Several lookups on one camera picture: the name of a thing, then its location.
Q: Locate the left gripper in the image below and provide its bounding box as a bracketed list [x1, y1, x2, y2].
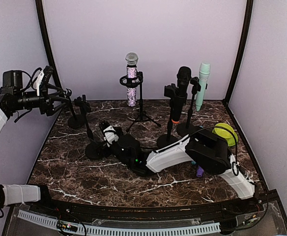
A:
[13, 83, 69, 116]

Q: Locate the black round-base stand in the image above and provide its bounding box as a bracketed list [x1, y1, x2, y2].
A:
[74, 94, 101, 160]
[65, 88, 84, 129]
[176, 77, 201, 137]

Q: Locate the purple microphone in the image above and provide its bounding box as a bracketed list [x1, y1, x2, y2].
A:
[196, 166, 204, 177]

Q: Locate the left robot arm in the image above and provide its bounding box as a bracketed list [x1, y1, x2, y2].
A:
[0, 65, 71, 214]

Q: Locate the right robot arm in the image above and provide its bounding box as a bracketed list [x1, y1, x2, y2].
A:
[96, 121, 256, 213]

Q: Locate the silver glitter microphone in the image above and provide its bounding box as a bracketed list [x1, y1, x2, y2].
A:
[125, 52, 138, 107]

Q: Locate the black round-base stand clamp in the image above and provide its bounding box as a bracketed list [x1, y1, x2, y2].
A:
[157, 84, 187, 148]

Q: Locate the mint green microphone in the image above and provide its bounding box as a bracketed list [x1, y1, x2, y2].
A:
[196, 61, 211, 112]

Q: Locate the green circuit board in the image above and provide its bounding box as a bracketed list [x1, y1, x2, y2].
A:
[57, 221, 78, 232]

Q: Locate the lime green bowl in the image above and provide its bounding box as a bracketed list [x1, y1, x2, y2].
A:
[212, 123, 238, 147]

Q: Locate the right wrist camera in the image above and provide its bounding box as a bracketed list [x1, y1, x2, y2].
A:
[99, 121, 123, 147]

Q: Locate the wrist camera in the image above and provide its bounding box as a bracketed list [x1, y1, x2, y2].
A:
[34, 65, 54, 96]
[99, 121, 123, 147]

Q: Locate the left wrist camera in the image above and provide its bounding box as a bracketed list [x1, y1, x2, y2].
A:
[34, 65, 54, 96]

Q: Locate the black tripod shock-mount stand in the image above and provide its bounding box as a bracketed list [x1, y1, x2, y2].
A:
[119, 71, 161, 133]

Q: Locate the left black frame post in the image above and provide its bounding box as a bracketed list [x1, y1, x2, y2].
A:
[35, 0, 62, 88]

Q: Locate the black frame post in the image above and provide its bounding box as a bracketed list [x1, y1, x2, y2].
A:
[35, 0, 62, 88]
[223, 0, 254, 106]

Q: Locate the black microphone orange ring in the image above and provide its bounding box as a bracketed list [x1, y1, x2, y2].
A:
[171, 66, 192, 125]

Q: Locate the white slotted cable duct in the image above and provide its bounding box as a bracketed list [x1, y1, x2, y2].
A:
[17, 210, 221, 236]

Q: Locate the right black frame post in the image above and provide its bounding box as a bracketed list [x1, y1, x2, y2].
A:
[223, 0, 254, 106]

